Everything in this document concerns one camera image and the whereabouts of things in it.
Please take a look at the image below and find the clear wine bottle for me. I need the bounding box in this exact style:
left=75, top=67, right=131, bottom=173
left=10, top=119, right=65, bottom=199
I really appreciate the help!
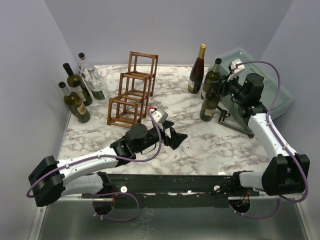
left=78, top=52, right=97, bottom=84

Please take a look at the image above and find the green bottle rack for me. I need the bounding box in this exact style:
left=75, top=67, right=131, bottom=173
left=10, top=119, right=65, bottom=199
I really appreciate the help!
left=199, top=89, right=220, bottom=122
left=201, top=57, right=222, bottom=100

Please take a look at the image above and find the green bottle white label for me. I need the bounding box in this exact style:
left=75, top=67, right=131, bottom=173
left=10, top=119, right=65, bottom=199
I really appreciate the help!
left=62, top=62, right=93, bottom=107

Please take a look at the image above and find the translucent green plastic toolbox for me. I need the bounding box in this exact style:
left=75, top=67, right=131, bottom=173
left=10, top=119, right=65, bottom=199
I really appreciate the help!
left=215, top=47, right=294, bottom=132

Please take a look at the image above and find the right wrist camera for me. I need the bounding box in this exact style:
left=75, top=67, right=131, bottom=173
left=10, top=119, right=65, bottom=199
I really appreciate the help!
left=227, top=58, right=245, bottom=82

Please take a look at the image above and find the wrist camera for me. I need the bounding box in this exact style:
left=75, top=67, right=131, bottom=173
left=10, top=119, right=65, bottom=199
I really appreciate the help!
left=148, top=107, right=168, bottom=124
left=227, top=58, right=245, bottom=82

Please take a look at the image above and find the purple cable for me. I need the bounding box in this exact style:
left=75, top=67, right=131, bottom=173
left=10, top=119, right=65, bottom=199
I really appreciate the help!
left=233, top=61, right=310, bottom=218
left=26, top=111, right=163, bottom=222

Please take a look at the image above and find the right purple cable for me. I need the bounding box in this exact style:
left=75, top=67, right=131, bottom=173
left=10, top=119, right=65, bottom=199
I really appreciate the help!
left=233, top=61, right=310, bottom=218

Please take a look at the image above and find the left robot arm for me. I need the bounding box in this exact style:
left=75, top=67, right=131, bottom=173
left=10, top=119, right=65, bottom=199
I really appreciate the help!
left=26, top=120, right=188, bottom=207

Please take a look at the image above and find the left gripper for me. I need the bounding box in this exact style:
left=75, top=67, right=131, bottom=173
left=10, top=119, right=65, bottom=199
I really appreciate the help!
left=135, top=120, right=187, bottom=154

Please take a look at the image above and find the brown wooden wine rack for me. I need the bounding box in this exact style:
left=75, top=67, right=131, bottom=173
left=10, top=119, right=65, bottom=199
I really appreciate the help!
left=107, top=51, right=159, bottom=129

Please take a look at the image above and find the black front mounting rail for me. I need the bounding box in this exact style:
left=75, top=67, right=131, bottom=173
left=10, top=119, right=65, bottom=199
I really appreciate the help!
left=82, top=172, right=258, bottom=208

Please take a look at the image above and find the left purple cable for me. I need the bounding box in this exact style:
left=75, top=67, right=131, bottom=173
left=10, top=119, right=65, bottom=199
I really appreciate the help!
left=26, top=111, right=163, bottom=222

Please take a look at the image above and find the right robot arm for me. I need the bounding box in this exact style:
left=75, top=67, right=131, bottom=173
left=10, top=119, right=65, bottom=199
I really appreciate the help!
left=209, top=73, right=310, bottom=196

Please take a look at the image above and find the dark metal crank tool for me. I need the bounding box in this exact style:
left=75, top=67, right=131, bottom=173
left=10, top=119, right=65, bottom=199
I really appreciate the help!
left=216, top=104, right=255, bottom=139

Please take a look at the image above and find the clear bottle dark label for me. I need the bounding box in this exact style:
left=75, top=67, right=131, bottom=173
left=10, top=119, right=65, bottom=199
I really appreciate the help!
left=87, top=65, right=110, bottom=103

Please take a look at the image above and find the dark bottle gold foil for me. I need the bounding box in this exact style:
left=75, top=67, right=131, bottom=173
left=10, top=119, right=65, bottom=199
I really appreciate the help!
left=188, top=43, right=207, bottom=94

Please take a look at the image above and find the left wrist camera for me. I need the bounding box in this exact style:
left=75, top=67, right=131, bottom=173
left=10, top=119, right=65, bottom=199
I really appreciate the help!
left=148, top=107, right=168, bottom=124

